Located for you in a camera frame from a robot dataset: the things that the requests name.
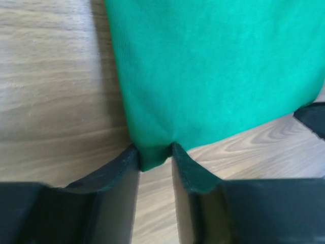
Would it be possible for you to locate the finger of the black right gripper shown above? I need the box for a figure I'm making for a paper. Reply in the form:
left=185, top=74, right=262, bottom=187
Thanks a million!
left=294, top=102, right=325, bottom=140

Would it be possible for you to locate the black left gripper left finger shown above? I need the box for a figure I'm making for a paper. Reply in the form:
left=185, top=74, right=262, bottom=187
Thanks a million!
left=1, top=145, right=140, bottom=243

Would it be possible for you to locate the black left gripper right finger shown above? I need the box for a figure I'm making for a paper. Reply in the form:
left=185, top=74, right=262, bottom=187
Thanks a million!
left=171, top=143, right=324, bottom=243

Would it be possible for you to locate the green t shirt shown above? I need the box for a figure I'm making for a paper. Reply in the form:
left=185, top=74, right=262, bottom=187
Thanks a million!
left=105, top=1, right=324, bottom=171

